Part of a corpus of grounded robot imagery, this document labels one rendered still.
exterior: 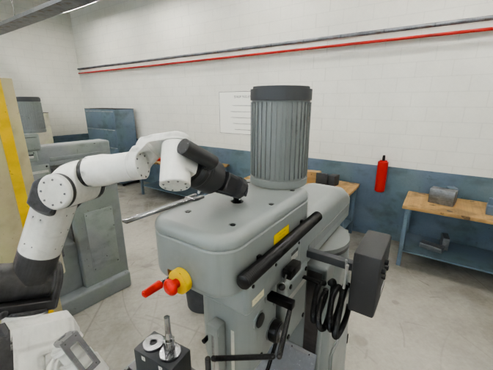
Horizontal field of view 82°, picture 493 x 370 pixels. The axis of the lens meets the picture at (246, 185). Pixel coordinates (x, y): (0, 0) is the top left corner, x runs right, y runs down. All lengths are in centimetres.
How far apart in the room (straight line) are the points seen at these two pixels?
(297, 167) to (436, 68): 404
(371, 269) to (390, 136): 403
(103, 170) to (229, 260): 33
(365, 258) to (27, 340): 87
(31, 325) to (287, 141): 80
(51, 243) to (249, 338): 58
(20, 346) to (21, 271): 16
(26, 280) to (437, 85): 472
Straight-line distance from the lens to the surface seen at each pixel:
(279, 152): 90
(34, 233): 81
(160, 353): 145
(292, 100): 89
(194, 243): 64
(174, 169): 60
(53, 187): 72
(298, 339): 148
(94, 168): 69
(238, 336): 92
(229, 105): 606
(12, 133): 227
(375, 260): 94
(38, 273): 86
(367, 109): 492
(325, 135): 511
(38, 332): 86
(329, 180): 468
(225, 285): 66
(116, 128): 795
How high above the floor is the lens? 216
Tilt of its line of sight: 16 degrees down
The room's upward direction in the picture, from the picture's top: straight up
